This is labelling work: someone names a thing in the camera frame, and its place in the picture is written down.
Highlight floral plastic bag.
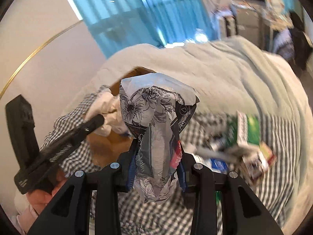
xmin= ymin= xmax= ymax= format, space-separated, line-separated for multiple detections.
xmin=119 ymin=73 xmax=200 ymax=204

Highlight blue Vinda tissue pack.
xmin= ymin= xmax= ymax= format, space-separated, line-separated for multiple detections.
xmin=209 ymin=159 xmax=229 ymax=174

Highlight left human hand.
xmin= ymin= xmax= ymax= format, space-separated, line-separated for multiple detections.
xmin=26 ymin=168 xmax=67 ymax=214

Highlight dark red book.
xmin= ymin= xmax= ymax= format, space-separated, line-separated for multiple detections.
xmin=240 ymin=141 xmax=276 ymax=183

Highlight white tube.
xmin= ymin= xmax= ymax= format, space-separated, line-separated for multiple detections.
xmin=195 ymin=147 xmax=240 ymax=163

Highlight brown cardboard box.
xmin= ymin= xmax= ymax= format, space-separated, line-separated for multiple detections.
xmin=86 ymin=67 xmax=155 ymax=168

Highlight green white medicine box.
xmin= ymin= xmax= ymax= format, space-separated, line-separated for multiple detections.
xmin=227 ymin=111 xmax=261 ymax=149

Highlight pale green fluffy blanket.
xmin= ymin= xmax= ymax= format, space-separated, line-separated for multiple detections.
xmin=61 ymin=35 xmax=313 ymax=233

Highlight black clothes on chair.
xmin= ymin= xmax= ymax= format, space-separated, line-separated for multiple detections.
xmin=272 ymin=11 xmax=313 ymax=70

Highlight grey mini fridge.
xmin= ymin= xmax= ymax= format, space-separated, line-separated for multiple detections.
xmin=236 ymin=8 xmax=262 ymax=47

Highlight blue curtain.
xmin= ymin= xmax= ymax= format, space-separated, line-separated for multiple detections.
xmin=73 ymin=0 xmax=217 ymax=58

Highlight oval vanity mirror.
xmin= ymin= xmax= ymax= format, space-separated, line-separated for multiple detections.
xmin=266 ymin=0 xmax=285 ymax=15

